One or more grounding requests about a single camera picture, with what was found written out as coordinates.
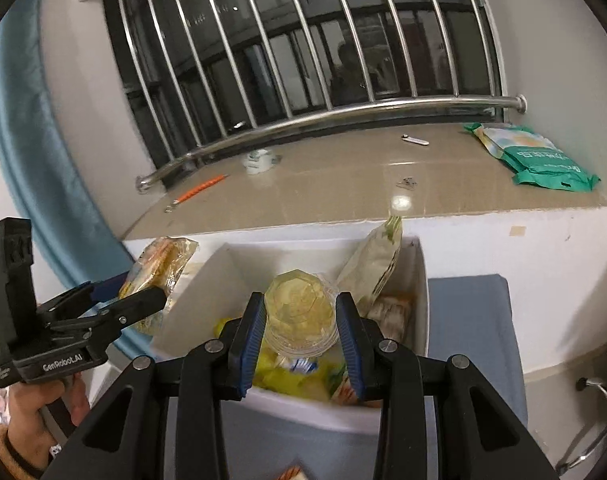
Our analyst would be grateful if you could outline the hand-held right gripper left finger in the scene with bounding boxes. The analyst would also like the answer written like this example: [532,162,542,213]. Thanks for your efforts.
[43,291,268,480]

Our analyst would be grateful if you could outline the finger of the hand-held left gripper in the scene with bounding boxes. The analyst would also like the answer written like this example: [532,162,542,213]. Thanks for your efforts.
[35,274,131,317]
[47,285,167,348]

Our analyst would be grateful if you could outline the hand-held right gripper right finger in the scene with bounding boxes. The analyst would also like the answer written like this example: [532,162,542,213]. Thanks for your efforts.
[335,291,560,480]

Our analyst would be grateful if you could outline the brown white snack packet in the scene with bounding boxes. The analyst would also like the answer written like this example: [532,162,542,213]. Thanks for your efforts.
[367,293,415,344]

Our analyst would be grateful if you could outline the clear yellow biscuit packet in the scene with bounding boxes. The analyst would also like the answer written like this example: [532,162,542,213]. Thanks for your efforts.
[118,236,200,337]

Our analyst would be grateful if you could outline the yellow snack packet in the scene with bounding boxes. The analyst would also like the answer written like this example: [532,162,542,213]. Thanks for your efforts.
[214,315,342,402]

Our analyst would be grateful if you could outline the white cardboard box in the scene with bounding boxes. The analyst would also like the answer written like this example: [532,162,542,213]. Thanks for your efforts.
[150,236,430,437]

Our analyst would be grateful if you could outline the clear round cracker packet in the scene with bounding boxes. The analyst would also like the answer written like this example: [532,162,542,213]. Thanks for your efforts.
[262,268,342,359]

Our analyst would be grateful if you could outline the beige snack packet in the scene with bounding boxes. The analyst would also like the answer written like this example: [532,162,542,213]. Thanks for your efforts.
[336,215,403,312]

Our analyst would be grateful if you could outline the person's left forearm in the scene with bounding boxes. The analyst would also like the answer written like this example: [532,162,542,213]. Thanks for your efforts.
[0,422,46,480]

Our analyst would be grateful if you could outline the person's left hand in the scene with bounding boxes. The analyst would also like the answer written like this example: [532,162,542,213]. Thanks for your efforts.
[5,374,92,467]

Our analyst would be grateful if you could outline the orange pen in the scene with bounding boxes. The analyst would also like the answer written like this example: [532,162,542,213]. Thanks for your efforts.
[164,173,230,213]

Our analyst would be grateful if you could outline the blue curtain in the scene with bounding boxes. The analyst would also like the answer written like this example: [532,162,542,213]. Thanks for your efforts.
[0,0,136,357]

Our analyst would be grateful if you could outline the clear tape roll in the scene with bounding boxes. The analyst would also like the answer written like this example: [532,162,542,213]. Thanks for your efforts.
[242,148,276,176]

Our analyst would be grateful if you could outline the metal chair base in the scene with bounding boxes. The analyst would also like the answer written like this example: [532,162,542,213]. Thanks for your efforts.
[553,374,607,477]

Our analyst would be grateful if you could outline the green white plastic packets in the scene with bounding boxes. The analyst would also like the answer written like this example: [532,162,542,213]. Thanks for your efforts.
[462,122,601,194]

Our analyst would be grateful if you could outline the metal window grille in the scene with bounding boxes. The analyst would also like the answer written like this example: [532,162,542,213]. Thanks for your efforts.
[80,0,527,195]

